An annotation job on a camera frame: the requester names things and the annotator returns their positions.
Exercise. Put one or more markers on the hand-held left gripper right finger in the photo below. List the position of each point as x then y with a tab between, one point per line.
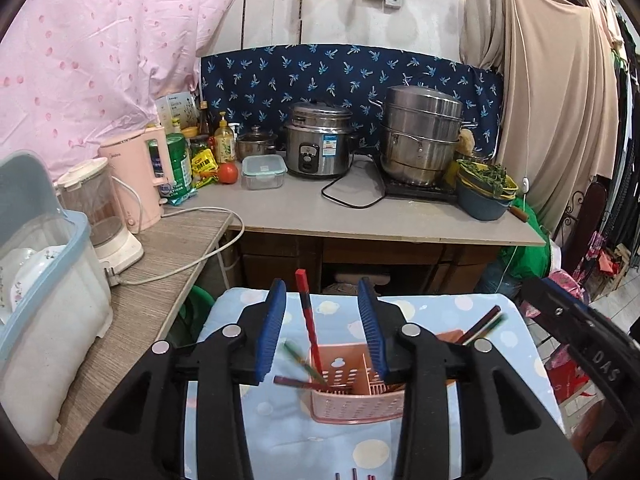
372	330

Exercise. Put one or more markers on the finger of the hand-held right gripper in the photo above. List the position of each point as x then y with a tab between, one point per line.
565	305

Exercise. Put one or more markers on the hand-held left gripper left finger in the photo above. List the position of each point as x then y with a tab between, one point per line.
270	330

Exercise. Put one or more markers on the green chopstick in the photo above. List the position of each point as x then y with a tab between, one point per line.
492	325
297	357

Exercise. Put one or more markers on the pink perforated utensil holder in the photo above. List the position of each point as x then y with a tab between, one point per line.
345	400

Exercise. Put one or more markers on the pink floral cloth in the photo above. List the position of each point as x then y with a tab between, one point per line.
565	280

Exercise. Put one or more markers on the green plastic bag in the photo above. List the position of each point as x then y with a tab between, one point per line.
520	255

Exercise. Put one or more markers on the brown counter cabinet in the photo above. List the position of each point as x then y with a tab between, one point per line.
280	260

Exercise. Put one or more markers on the green plastic tub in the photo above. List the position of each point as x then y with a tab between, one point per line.
196	310

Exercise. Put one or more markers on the dark metal chair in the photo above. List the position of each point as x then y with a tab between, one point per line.
595	210

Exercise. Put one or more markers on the grey kitchen counter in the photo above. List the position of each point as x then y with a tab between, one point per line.
300	215

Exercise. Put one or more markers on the yellow colander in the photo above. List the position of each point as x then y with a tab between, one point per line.
507	191

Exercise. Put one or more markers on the blue plastic basin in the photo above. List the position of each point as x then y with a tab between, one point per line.
482	207

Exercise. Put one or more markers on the light blue printed tablecloth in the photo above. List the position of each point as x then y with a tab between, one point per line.
325	450

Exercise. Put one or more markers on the wooden side counter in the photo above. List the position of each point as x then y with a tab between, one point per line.
150	280

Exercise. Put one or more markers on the black induction cooker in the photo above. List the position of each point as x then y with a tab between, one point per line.
415	192

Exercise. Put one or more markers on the green leafy vegetables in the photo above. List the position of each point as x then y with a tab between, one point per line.
482	172

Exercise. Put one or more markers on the clear food container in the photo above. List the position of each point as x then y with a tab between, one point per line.
263	172

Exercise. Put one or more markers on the red tomato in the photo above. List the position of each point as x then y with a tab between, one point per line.
228	172

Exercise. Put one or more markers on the yellow snack packet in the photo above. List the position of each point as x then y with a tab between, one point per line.
204	165

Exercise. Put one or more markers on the small lidded steel pot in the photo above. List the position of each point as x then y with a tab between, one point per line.
256	145

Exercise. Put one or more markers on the ginger root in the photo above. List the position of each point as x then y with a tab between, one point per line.
466	142

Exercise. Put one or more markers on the steel rice cooker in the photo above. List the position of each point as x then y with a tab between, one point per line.
320	145

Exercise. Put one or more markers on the yellow dish soap bottle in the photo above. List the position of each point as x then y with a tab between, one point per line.
224	142

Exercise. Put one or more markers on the green can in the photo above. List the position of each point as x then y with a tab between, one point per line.
177	160

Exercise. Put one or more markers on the steel steamer pot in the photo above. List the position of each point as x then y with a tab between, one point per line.
420	135

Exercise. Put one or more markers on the pink electric kettle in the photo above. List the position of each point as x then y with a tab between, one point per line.
135	175

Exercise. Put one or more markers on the white blender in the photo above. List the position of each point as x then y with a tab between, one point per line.
100	210

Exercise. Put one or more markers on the beige curtain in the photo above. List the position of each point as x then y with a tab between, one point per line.
550	85

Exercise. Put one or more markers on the clear plastic dish bin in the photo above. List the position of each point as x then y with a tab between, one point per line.
50	350

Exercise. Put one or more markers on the dark sauce bottle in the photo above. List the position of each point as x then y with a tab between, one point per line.
204	119

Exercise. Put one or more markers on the white and green box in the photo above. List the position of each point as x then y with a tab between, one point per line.
176	109

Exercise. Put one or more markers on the white floral bowl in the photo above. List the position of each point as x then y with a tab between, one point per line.
30	272

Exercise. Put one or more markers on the navy printed cloth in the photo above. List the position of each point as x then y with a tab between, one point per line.
350	75

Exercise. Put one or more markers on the pink dotted curtain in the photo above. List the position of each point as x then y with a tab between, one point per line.
100	50

